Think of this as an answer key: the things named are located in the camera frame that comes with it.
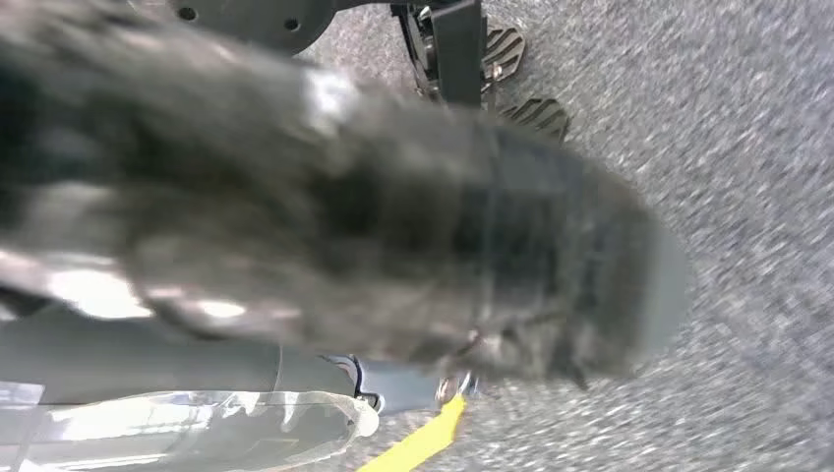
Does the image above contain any black ribbed robot foot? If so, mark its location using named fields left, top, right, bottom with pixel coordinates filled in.
left=482, top=26, right=572, bottom=142

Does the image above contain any yellow floor tape square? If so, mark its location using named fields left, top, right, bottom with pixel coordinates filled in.
left=356, top=395, right=468, bottom=472

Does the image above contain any robot's black leg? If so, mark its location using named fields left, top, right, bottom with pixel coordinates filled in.
left=130, top=0, right=489, bottom=109

